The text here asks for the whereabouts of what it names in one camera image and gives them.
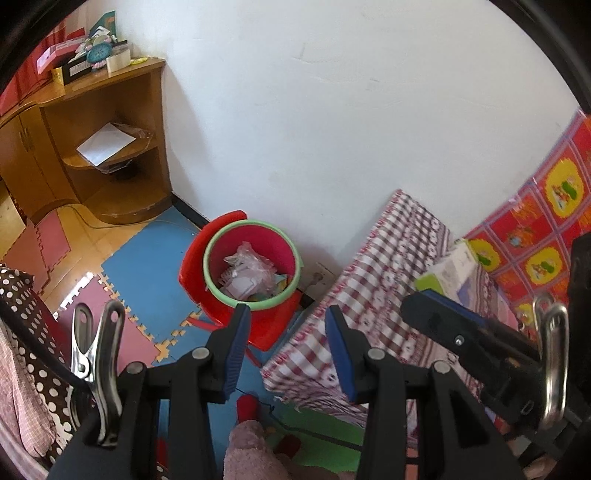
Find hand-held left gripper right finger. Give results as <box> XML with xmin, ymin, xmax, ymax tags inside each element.
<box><xmin>324</xmin><ymin>304</ymin><xmax>527</xmax><ymax>480</ymax></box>

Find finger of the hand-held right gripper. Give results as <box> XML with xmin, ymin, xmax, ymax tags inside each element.
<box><xmin>399</xmin><ymin>292</ymin><xmax>491</xmax><ymax>357</ymax></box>
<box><xmin>419</xmin><ymin>289</ymin><xmax>491</xmax><ymax>327</ymax></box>

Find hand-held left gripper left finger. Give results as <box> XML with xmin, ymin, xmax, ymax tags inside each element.
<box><xmin>46</xmin><ymin>302</ymin><xmax>253</xmax><ymax>480</ymax></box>

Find white green selfie stick box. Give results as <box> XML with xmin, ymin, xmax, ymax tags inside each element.
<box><xmin>414</xmin><ymin>239</ymin><xmax>484</xmax><ymax>297</ymax></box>

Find teal wet wipes packet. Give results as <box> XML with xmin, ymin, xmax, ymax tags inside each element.
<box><xmin>252</xmin><ymin>271</ymin><xmax>293</xmax><ymax>302</ymax></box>

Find clear plastic bag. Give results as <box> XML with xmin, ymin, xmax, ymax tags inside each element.
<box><xmin>224</xmin><ymin>241</ymin><xmax>276</xmax><ymax>278</ymax></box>

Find red bucket with green rim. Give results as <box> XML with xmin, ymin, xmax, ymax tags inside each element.
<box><xmin>203</xmin><ymin>219</ymin><xmax>305</xmax><ymax>312</ymax></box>

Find metal spring clip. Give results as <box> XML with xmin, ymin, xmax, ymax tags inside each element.
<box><xmin>69</xmin><ymin>300</ymin><xmax>127</xmax><ymax>449</ymax></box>
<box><xmin>532</xmin><ymin>292</ymin><xmax>570</xmax><ymax>431</ymax></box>

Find person's red slipper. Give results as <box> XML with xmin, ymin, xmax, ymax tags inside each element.
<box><xmin>235</xmin><ymin>394</ymin><xmax>261</xmax><ymax>424</ymax></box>
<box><xmin>275</xmin><ymin>433</ymin><xmax>303</xmax><ymax>456</ymax></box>

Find green foam floor mat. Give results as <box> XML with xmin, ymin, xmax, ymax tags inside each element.
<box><xmin>271</xmin><ymin>401</ymin><xmax>366</xmax><ymax>472</ymax></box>

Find pink foam floor mat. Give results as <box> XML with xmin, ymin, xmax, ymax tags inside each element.
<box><xmin>57</xmin><ymin>271</ymin><xmax>163</xmax><ymax>371</ymax></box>
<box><xmin>1</xmin><ymin>213</ymin><xmax>73</xmax><ymax>288</ymax></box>

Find red floral printed cloth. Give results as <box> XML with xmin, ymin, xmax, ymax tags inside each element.
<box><xmin>463</xmin><ymin>107</ymin><xmax>591</xmax><ymax>343</ymax></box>

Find blue foam floor mat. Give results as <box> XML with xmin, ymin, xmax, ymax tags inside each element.
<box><xmin>98</xmin><ymin>204</ymin><xmax>219</xmax><ymax>343</ymax></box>

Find brown polka dot cloth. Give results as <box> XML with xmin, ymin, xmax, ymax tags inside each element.
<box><xmin>0</xmin><ymin>262</ymin><xmax>94</xmax><ymax>463</ymax></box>

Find pink gingham cloth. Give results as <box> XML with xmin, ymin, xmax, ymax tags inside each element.
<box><xmin>0</xmin><ymin>318</ymin><xmax>57</xmax><ymax>459</ymax></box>

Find white paper in plastic sleeve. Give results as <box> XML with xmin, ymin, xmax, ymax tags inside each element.
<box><xmin>75</xmin><ymin>120</ymin><xmax>154</xmax><ymax>175</ymax></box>

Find wooden shelf cabinet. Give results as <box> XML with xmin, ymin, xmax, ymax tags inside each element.
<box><xmin>0</xmin><ymin>58</ymin><xmax>175</xmax><ymax>241</ymax></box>

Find small white box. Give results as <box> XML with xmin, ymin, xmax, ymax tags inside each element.
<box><xmin>105</xmin><ymin>49</ymin><xmax>134</xmax><ymax>74</ymax></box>

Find items on shelf top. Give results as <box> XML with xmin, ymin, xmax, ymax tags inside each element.
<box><xmin>60</xmin><ymin>41</ymin><xmax>129</xmax><ymax>87</ymax></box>

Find teal round alarm clock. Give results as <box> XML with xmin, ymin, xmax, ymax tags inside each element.
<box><xmin>85</xmin><ymin>37</ymin><xmax>115</xmax><ymax>66</ymax></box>

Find beige curtain with red hem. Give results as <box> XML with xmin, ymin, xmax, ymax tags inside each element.
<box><xmin>0</xmin><ymin>25</ymin><xmax>71</xmax><ymax>119</ymax></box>

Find pink box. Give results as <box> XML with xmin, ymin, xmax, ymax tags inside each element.
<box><xmin>36</xmin><ymin>38</ymin><xmax>85</xmax><ymax>75</ymax></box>

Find green card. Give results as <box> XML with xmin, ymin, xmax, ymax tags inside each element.
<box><xmin>89</xmin><ymin>9</ymin><xmax>119</xmax><ymax>41</ymax></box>

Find thin black floor cable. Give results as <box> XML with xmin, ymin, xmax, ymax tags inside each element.
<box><xmin>257</xmin><ymin>401</ymin><xmax>366</xmax><ymax>449</ymax></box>

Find white wall socket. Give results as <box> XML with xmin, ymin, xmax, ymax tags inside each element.
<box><xmin>313</xmin><ymin>261</ymin><xmax>338</xmax><ymax>290</ymax></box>

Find thick black cable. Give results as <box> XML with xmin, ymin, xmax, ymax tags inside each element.
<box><xmin>0</xmin><ymin>304</ymin><xmax>89</xmax><ymax>394</ymax></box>

